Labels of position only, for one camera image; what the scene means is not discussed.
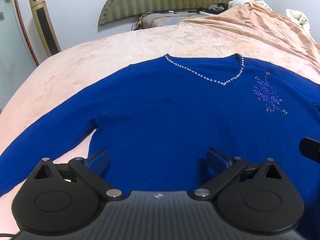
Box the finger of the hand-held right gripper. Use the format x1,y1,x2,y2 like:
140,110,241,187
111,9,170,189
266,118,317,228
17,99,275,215
299,137,320,163

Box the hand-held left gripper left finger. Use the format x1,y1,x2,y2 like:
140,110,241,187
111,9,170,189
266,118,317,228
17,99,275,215
32,148,125,202

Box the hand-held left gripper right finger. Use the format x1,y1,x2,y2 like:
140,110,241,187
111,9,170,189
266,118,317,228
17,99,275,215
194,147,286,202

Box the blue beaded sweater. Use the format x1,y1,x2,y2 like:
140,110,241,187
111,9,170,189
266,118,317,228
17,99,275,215
0,53,320,198

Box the pink floral bed blanket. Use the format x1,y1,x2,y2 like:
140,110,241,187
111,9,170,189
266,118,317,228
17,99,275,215
0,1,320,235

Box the cream crumpled quilt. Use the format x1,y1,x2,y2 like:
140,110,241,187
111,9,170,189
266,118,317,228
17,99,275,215
286,8,317,43

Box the gold tower fan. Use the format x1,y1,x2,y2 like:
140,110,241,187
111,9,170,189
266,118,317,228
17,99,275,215
28,0,62,57

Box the frosted glass sliding door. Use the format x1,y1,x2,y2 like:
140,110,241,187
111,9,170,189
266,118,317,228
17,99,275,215
0,0,39,115

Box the brown grey pillow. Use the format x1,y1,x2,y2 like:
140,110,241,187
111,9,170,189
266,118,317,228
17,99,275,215
132,11,208,31

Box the black cloth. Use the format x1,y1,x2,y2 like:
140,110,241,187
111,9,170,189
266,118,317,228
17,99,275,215
196,2,229,15

